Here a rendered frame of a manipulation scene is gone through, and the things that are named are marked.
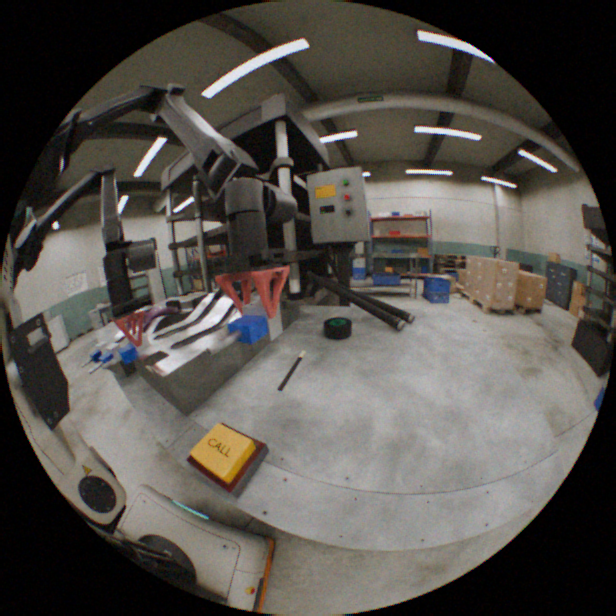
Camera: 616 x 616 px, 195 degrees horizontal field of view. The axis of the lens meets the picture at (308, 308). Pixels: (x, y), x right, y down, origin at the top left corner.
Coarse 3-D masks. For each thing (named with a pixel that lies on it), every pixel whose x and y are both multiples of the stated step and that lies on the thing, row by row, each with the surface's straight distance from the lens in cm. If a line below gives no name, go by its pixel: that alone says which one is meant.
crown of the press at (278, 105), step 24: (240, 120) 137; (264, 120) 121; (288, 120) 120; (240, 144) 137; (264, 144) 139; (288, 144) 141; (312, 144) 145; (168, 168) 194; (192, 168) 161; (264, 168) 172; (312, 168) 180
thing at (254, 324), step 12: (252, 312) 28; (264, 312) 27; (276, 312) 28; (228, 324) 27; (240, 324) 25; (252, 324) 24; (264, 324) 26; (276, 324) 29; (228, 336) 24; (240, 336) 25; (252, 336) 25; (264, 336) 28; (276, 336) 29; (216, 348) 23
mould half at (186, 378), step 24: (216, 312) 54; (288, 312) 58; (216, 336) 40; (168, 360) 36; (192, 360) 34; (216, 360) 37; (240, 360) 42; (168, 384) 32; (192, 384) 35; (216, 384) 38; (192, 408) 37
